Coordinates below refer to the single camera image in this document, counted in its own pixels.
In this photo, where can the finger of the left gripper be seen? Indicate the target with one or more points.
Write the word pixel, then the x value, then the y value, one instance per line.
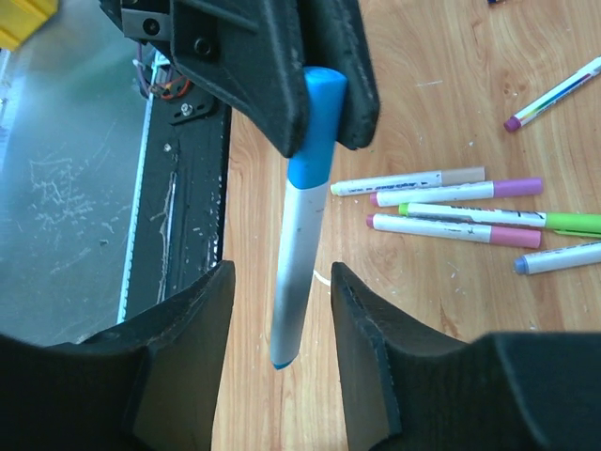
pixel 334 37

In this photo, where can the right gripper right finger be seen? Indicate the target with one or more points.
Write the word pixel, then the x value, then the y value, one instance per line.
pixel 406 386

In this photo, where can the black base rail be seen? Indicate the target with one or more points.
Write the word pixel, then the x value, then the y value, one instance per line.
pixel 178 206

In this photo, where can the beige cap marker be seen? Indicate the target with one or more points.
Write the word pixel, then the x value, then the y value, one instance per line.
pixel 428 179

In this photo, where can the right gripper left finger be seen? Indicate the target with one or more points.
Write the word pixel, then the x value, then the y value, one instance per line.
pixel 148 383

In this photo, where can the yellow bin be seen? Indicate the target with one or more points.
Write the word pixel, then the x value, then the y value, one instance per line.
pixel 20 19

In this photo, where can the periwinkle cap marker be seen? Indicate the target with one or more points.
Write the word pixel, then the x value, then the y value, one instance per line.
pixel 558 259

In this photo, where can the pink cap marker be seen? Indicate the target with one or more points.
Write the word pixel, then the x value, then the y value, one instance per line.
pixel 492 234

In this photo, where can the light green cap marker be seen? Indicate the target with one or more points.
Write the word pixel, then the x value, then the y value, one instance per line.
pixel 577 224

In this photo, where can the purple cap marker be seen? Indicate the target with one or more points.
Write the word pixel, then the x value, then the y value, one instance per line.
pixel 554 95

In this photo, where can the lilac cap marker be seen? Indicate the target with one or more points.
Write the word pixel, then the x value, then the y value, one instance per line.
pixel 468 191

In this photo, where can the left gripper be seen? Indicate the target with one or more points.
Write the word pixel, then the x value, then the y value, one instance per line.
pixel 248 54

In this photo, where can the sky blue cap marker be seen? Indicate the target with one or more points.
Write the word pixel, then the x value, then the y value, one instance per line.
pixel 307 186

